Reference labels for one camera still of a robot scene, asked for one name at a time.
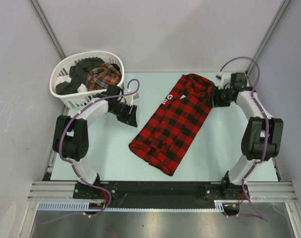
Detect aluminium frame rail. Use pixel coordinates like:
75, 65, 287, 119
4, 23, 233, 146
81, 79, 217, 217
28, 181, 298, 202

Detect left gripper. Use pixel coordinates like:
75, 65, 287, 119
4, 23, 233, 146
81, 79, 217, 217
109, 102, 138, 127

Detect aluminium corner post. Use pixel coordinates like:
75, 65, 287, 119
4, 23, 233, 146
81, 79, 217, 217
245, 0, 291, 75
28, 0, 66, 60

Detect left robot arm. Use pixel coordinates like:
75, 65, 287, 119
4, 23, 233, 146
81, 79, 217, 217
52, 85, 138, 198

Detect dark grey garment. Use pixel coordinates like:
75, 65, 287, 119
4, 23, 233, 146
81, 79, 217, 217
68, 58, 104, 85

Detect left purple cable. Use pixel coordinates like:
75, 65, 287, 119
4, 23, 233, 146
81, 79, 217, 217
41, 78, 141, 224

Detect white laundry basket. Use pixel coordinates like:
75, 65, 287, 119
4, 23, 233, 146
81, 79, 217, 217
50, 51, 125, 109

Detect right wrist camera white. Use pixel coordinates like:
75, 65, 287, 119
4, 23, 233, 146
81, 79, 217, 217
216, 72, 232, 89

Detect multicolour plaid shirt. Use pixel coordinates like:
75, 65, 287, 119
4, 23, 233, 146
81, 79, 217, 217
86, 63, 122, 91

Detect right aluminium corner post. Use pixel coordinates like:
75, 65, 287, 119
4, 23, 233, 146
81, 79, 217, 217
245, 0, 291, 75

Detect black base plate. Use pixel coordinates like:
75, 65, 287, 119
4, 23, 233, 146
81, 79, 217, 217
73, 180, 250, 214

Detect white cable duct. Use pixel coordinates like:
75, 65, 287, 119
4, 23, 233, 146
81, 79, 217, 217
38, 200, 224, 212

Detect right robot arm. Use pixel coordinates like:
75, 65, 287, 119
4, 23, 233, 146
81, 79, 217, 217
210, 72, 284, 199

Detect red black plaid shirt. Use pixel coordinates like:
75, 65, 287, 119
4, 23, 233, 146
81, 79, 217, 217
129, 73, 215, 176

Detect white garment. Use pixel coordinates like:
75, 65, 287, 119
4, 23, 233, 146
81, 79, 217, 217
55, 75, 88, 95

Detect left aluminium corner post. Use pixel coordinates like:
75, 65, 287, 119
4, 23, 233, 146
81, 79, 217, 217
28, 0, 66, 60

